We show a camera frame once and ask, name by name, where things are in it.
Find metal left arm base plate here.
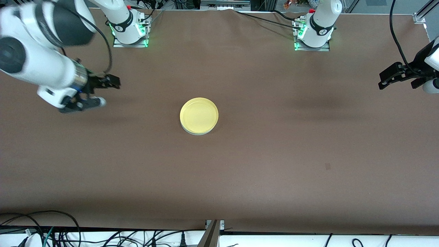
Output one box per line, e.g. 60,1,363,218
293,17,331,52

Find light green plate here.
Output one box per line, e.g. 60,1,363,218
180,118,218,136

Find black looped cable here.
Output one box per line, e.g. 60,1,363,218
0,210,81,247

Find grey metal frame rail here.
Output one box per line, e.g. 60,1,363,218
200,0,251,11

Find teal cable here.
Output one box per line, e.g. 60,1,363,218
43,226,55,247

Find brown table cover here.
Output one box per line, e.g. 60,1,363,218
0,6,439,236

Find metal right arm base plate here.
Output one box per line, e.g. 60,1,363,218
112,15,151,48

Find colourful small items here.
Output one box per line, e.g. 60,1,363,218
283,0,319,9

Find yellow plate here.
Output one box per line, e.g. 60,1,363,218
180,97,219,134

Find aluminium profile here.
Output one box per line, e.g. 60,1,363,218
413,0,439,25

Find aluminium beam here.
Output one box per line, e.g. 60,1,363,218
197,220,225,247

